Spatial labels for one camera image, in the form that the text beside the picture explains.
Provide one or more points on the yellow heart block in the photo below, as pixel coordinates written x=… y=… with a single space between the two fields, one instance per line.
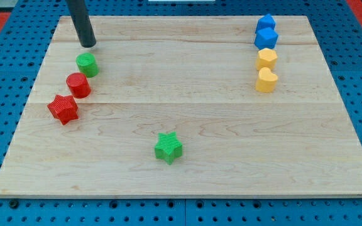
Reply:
x=266 y=80

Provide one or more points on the blue hexagon block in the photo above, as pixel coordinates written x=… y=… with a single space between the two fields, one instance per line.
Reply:
x=266 y=38

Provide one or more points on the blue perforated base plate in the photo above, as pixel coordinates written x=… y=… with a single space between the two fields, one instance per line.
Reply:
x=24 y=41

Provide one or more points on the yellow hexagon block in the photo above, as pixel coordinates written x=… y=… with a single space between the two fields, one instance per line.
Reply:
x=266 y=58

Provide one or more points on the red star block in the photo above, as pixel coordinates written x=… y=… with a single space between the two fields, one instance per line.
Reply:
x=63 y=108

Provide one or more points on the light wooden board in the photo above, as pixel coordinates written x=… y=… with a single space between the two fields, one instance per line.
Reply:
x=193 y=75

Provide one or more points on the green star block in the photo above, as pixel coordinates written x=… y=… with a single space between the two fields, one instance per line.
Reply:
x=168 y=147

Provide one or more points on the green cylinder block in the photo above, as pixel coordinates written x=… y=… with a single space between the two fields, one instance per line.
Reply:
x=87 y=64

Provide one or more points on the blue pentagon block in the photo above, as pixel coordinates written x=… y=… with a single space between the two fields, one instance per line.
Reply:
x=266 y=21

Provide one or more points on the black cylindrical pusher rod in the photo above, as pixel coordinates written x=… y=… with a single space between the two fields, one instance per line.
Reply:
x=81 y=20

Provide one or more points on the red cylinder block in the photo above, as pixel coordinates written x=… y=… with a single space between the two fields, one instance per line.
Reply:
x=78 y=85

